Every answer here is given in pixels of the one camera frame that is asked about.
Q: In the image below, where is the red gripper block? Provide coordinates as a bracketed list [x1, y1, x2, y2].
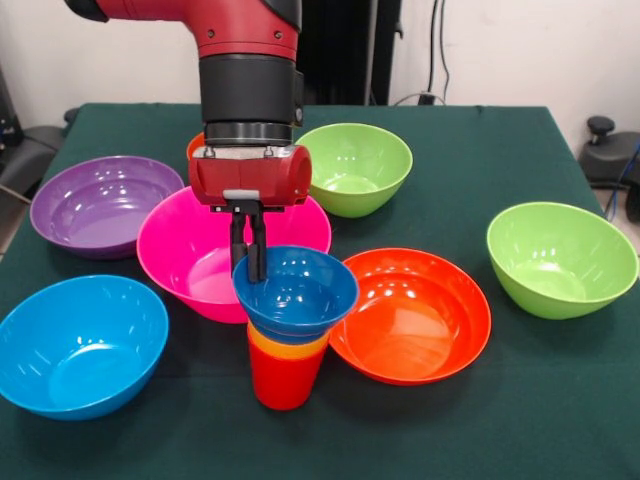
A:
[188, 144, 314, 285]

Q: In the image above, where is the small dark blue bowl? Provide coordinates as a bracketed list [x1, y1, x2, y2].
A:
[231, 244, 361, 346]

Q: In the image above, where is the orange plastic cup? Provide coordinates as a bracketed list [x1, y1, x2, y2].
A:
[247, 322, 332, 354]
[249, 337, 330, 361]

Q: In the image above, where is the small ribbed orange-red bowl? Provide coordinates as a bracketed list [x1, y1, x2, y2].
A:
[186, 131, 207, 162]

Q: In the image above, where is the green plastic bowl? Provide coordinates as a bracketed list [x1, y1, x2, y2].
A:
[289, 122, 414, 219]
[486, 201, 640, 320]

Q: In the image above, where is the red plastic cup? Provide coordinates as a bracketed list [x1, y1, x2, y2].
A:
[249, 344, 327, 412]

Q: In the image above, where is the pink plastic bowl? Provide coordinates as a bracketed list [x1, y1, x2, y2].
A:
[136, 184, 333, 325]

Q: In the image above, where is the purple plastic bowl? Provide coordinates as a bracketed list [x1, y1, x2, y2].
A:
[29, 155, 187, 261]

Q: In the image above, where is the large orange-red plastic bowl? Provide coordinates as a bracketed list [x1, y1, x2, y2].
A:
[327, 247, 493, 386]

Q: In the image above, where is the light blue plastic bowl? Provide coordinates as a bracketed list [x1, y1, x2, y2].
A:
[0, 274, 170, 422]

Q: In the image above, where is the dark grey chair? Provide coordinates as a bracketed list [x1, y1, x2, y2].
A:
[0, 124, 66, 201]
[579, 115, 640, 224]

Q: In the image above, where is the dark green tablecloth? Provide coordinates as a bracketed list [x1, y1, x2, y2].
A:
[0, 102, 640, 480]

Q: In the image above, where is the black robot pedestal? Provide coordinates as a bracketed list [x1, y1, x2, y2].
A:
[297, 0, 404, 106]

